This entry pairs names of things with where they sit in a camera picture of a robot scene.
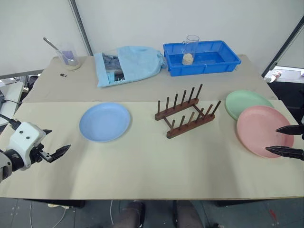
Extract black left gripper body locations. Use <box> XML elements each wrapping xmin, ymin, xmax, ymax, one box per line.
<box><xmin>28</xmin><ymin>142</ymin><xmax>48</xmax><ymax>165</ymax></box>

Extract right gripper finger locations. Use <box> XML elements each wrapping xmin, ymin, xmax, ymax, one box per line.
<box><xmin>276</xmin><ymin>124</ymin><xmax>304</xmax><ymax>136</ymax></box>
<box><xmin>265</xmin><ymin>145</ymin><xmax>304</xmax><ymax>161</ymax></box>

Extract wooden dish rack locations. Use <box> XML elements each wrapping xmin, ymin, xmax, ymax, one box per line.
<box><xmin>154</xmin><ymin>84</ymin><xmax>222</xmax><ymax>140</ymax></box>

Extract pink plastic plate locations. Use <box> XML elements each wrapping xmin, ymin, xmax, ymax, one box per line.
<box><xmin>236</xmin><ymin>105</ymin><xmax>295</xmax><ymax>158</ymax></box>

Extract white cabinet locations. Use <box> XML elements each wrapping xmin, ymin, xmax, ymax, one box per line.
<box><xmin>0</xmin><ymin>82</ymin><xmax>24</xmax><ymax>112</ymax></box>

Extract beige paper table cover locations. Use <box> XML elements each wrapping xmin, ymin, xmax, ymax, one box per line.
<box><xmin>21</xmin><ymin>54</ymin><xmax>279</xmax><ymax>103</ymax></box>
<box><xmin>0</xmin><ymin>99</ymin><xmax>304</xmax><ymax>200</ymax></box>

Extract green plastic plate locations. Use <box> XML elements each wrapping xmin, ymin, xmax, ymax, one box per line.
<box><xmin>225</xmin><ymin>90</ymin><xmax>275</xmax><ymax>121</ymax></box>

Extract blue plastic plate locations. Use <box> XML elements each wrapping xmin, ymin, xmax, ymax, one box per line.
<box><xmin>79</xmin><ymin>102</ymin><xmax>132</xmax><ymax>143</ymax></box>

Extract white and red packet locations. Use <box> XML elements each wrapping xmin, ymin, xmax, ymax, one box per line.
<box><xmin>265</xmin><ymin>70</ymin><xmax>283</xmax><ymax>83</ymax></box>

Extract clear beaker with grains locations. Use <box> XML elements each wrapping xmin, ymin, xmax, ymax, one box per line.
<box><xmin>56</xmin><ymin>42</ymin><xmax>82</xmax><ymax>71</ymax></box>

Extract metal spoon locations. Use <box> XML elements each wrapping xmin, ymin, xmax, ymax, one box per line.
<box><xmin>43</xmin><ymin>37</ymin><xmax>69</xmax><ymax>65</ymax></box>

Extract blue plastic bin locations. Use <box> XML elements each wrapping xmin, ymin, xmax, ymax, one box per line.
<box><xmin>162</xmin><ymin>40</ymin><xmax>242</xmax><ymax>77</ymax></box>

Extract clear glass pitcher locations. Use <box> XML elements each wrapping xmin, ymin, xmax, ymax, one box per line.
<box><xmin>181</xmin><ymin>35</ymin><xmax>200</xmax><ymax>66</ymax></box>

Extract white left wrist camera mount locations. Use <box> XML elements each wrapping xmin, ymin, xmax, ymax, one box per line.
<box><xmin>8</xmin><ymin>121</ymin><xmax>47</xmax><ymax>171</ymax></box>

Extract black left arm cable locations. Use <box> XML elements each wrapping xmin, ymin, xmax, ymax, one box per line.
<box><xmin>0</xmin><ymin>114</ymin><xmax>22</xmax><ymax>130</ymax></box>

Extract white floor cable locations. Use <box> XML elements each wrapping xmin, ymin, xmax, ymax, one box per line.
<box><xmin>48</xmin><ymin>203</ymin><xmax>70</xmax><ymax>228</ymax></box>

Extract grey metal frame pole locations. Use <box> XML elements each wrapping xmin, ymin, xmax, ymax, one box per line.
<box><xmin>261</xmin><ymin>15</ymin><xmax>304</xmax><ymax>78</ymax></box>
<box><xmin>69</xmin><ymin>0</ymin><xmax>94</xmax><ymax>57</ymax></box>

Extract light blue drawstring bag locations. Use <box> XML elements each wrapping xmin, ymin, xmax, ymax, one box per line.
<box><xmin>94</xmin><ymin>45</ymin><xmax>168</xmax><ymax>88</ymax></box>

